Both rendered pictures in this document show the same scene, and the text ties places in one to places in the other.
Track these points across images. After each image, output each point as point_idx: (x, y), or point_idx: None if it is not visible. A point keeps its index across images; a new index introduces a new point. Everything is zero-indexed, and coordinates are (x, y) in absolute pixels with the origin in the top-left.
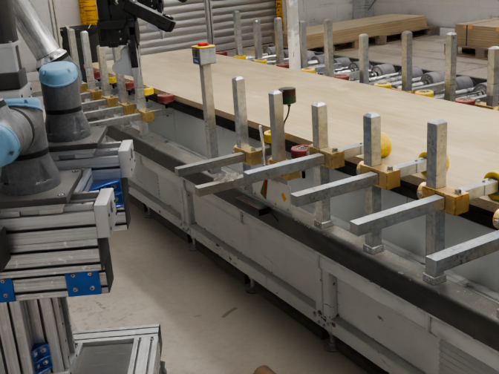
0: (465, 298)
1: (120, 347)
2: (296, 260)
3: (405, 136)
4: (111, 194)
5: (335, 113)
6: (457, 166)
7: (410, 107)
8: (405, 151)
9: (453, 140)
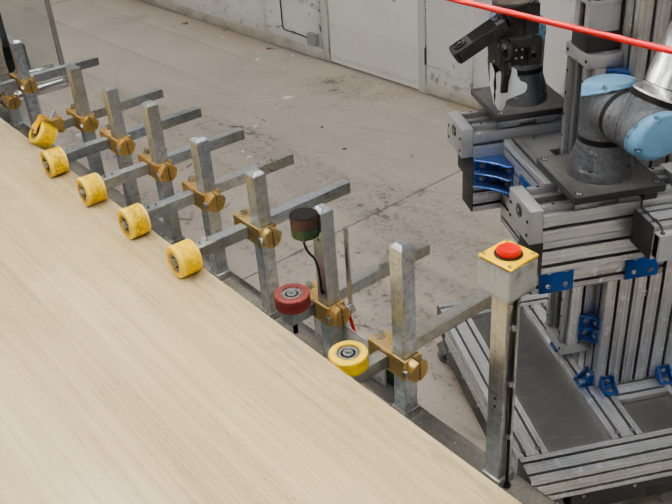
0: (158, 227)
1: (560, 446)
2: None
3: (121, 340)
4: (456, 124)
5: (223, 468)
6: (98, 253)
7: (40, 497)
8: (142, 291)
9: (57, 323)
